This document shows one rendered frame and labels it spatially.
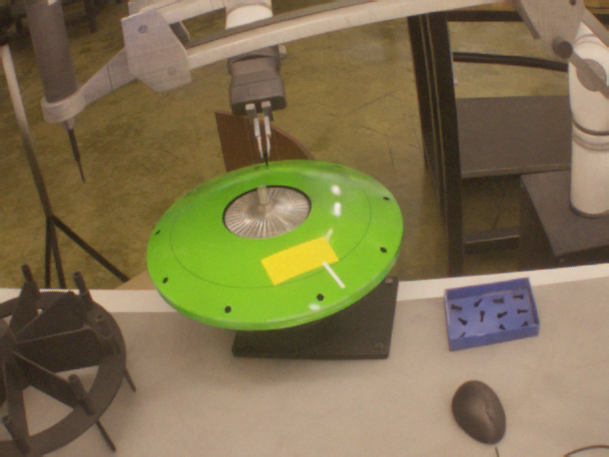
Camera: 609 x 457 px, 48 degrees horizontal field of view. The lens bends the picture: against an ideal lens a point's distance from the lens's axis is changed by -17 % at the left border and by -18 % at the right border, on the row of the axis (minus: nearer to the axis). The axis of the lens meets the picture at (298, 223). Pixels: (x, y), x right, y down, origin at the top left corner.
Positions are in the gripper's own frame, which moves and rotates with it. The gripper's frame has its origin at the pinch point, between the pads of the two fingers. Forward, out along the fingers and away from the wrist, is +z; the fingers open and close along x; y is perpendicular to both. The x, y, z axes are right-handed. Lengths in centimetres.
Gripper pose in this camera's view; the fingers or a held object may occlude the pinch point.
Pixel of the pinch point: (265, 156)
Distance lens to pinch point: 108.5
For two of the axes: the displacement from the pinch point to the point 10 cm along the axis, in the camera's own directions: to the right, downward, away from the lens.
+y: -0.8, -3.2, -9.4
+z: 1.2, 9.4, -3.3
